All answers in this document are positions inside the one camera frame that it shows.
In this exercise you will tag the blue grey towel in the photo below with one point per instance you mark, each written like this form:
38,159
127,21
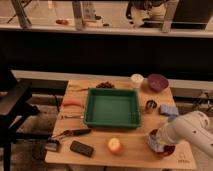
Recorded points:
154,145

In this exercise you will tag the red bowl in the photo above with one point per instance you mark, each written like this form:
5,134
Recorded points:
168,150

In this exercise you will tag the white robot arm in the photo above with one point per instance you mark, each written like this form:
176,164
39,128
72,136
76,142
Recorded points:
192,127

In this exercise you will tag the purple bowl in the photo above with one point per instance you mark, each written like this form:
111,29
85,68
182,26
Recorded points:
157,82

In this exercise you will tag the dark grapes bunch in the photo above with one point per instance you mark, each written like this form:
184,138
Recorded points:
105,85

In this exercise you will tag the green plastic tray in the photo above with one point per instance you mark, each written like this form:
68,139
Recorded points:
116,108

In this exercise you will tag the white cup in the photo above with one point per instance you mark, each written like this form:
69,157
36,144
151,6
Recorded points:
136,80

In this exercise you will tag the orange carrot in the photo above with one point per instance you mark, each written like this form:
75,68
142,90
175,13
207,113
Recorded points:
72,103

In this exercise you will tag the metal spoon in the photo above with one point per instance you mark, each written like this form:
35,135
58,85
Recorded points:
70,117

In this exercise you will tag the yellow red apple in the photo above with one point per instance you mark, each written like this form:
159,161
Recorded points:
115,146

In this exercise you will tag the blue sponge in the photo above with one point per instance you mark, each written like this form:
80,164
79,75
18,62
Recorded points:
169,110

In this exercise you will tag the black rectangular block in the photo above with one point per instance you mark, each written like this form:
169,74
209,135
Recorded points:
81,148

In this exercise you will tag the person in background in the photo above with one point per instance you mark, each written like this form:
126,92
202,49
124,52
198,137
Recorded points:
146,13

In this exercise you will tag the black chair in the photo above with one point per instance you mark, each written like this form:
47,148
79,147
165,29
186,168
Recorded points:
14,110

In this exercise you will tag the black handled knife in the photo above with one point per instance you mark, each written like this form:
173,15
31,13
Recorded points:
75,132

